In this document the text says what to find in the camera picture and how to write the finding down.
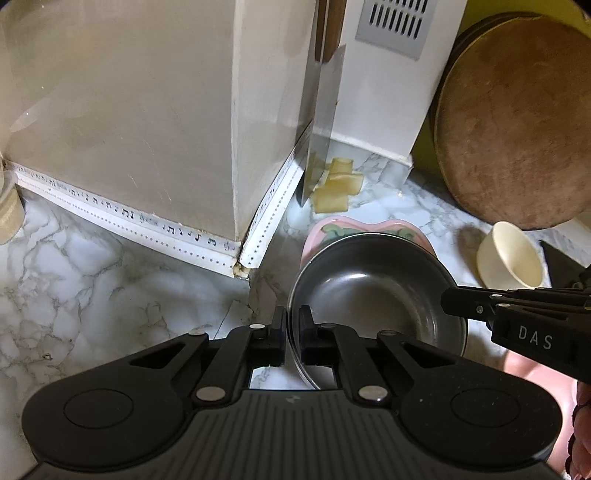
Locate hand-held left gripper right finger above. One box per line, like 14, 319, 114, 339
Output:
298, 305, 455, 407

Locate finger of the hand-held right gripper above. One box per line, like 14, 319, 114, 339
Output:
441, 284, 591, 325

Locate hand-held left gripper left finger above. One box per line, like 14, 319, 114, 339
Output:
129, 305, 288, 407

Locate dark grey metal bowl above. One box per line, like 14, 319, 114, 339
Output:
287, 233, 468, 389

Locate person's right hand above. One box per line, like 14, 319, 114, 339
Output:
501, 347, 581, 418

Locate small cream bowl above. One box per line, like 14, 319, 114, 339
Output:
475, 222, 546, 291

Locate black angular object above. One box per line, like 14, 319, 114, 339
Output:
539, 240, 591, 289

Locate pink heart-shaped plate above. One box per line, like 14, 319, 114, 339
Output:
300, 216, 437, 273

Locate music-note trim strip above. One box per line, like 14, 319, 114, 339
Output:
238, 124, 315, 269
11, 161, 242, 278

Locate pale yellow sponge pieces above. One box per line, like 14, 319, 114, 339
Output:
313, 157, 365, 214

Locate round wooden cutting board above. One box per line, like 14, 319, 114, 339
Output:
434, 14, 591, 232

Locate steel cleaver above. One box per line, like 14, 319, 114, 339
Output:
298, 0, 347, 206

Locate white knife holder with vent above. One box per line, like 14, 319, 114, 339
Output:
330, 0, 469, 167

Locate dark round cutting board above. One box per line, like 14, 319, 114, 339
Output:
427, 11, 543, 139

